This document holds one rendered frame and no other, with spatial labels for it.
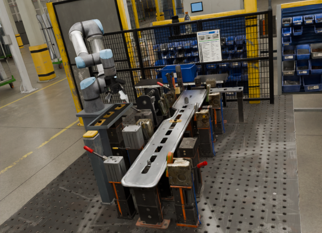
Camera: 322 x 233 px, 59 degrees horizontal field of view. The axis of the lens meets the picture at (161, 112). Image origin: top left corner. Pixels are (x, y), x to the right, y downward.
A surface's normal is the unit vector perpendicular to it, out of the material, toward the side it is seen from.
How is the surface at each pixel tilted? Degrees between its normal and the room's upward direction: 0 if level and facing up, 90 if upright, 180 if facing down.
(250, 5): 90
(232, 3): 90
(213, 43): 90
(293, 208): 0
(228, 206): 0
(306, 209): 0
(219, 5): 90
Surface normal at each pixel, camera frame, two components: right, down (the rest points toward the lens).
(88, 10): -0.39, 0.37
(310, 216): -0.16, -0.92
